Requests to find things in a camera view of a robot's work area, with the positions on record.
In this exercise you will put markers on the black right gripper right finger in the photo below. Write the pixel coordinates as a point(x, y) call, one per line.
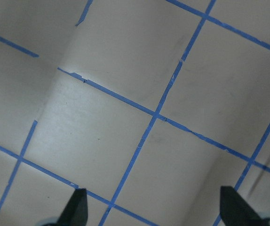
point(235, 211)

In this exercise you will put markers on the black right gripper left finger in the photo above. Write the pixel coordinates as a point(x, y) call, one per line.
point(75, 212)

